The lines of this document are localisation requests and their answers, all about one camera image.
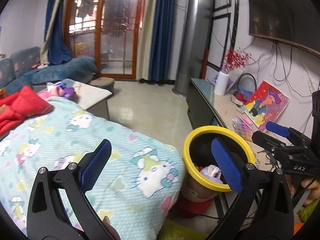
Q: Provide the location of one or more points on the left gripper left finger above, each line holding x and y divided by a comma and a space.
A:
46, 216

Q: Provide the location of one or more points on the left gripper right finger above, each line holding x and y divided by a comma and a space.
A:
262, 208

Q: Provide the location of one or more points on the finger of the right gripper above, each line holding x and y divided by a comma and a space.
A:
277, 129

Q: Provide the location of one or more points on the white plastic bag trash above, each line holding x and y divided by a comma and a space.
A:
212, 173

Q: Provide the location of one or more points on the yellow rimmed black trash bin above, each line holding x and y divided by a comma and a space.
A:
226, 150

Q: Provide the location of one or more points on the right hand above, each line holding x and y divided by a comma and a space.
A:
308, 183

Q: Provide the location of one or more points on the left hand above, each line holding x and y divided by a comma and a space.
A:
107, 223

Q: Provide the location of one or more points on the colourful girl painting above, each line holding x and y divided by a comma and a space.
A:
265, 104

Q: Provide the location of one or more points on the bead organizer box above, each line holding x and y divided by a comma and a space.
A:
243, 127

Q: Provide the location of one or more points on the white ribbed vase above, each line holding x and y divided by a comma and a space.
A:
221, 83

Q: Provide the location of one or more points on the tv cabinet counter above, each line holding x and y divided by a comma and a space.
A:
206, 111

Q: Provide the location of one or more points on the red berry branches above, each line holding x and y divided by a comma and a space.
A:
234, 59

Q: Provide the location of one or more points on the light blue cartoon blanket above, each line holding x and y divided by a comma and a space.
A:
135, 190

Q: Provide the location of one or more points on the red clothing pile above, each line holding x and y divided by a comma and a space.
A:
19, 106

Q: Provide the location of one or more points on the white top coffee table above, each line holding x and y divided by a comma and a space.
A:
90, 98

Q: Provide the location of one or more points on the purple clothing on table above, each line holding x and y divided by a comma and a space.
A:
60, 89

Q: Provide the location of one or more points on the silver tower air conditioner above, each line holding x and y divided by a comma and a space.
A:
196, 29

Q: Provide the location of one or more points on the blue right curtain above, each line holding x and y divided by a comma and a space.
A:
161, 40

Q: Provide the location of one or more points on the blue curtain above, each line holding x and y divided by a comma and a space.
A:
161, 40
54, 50

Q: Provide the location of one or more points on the blue grey sofa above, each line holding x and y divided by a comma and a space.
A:
21, 69

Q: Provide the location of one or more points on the blue left curtain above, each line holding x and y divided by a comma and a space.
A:
54, 50

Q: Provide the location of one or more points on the wooden glass sliding door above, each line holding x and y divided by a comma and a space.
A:
108, 31

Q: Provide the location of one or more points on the wall mounted television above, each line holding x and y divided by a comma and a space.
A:
293, 22

